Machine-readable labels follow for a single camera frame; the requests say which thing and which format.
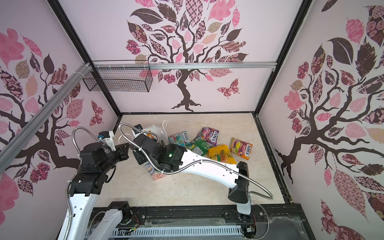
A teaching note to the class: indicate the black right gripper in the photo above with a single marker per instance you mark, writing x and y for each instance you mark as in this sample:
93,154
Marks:
141,159

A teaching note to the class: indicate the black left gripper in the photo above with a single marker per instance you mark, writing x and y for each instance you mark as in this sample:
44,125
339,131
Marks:
123,150

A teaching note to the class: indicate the floral white paper bag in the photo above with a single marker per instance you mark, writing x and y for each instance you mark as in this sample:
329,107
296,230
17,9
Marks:
161,134

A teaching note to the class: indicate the orange white snack packet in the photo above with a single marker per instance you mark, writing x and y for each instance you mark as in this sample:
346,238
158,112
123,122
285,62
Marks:
153,137

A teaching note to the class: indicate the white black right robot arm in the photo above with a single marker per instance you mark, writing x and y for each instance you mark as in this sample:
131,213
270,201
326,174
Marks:
173,159

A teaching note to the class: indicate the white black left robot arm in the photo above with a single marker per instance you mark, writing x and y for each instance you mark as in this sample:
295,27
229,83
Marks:
84,189

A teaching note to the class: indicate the teal Fox's candy bag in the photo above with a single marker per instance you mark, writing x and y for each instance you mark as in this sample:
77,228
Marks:
180,139

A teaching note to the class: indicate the purple Fox's candy bag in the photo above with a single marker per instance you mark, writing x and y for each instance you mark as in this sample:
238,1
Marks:
210,135

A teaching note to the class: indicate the yellow snack bag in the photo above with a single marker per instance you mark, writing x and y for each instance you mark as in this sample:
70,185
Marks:
221,154

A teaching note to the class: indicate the orange Fox's candy bag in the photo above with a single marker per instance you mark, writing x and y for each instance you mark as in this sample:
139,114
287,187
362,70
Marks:
241,148

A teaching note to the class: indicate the green snack packet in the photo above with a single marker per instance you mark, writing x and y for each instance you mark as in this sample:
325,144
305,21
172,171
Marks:
199,146

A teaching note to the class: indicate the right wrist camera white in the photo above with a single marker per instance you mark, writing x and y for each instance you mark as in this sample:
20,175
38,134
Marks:
137,130

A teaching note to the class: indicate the black wire basket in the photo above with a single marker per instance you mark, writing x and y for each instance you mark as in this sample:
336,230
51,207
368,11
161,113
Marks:
129,77

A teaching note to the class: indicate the white slotted cable duct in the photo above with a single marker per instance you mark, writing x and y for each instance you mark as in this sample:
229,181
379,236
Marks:
167,232

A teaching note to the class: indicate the aluminium rail left wall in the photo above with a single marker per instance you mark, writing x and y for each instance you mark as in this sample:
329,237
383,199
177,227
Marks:
11,150

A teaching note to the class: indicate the aluminium rail wall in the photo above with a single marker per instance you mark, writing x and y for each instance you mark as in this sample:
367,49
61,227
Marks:
11,150
187,66

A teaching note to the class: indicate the aluminium rail back wall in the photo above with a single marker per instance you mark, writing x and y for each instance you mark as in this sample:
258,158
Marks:
187,66

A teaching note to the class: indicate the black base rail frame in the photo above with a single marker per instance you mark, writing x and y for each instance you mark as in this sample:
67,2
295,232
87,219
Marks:
266,222

